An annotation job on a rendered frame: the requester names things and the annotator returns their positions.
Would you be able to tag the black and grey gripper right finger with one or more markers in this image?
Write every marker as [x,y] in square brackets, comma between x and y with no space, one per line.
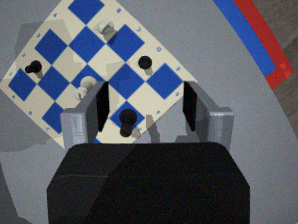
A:
[210,122]

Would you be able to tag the blue and cream chessboard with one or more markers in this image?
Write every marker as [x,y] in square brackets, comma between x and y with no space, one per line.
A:
[69,48]

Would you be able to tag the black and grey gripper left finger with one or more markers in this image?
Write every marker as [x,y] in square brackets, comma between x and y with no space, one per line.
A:
[82,123]

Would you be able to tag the black chess pawn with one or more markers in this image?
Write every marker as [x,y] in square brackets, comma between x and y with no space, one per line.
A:
[34,67]
[145,62]

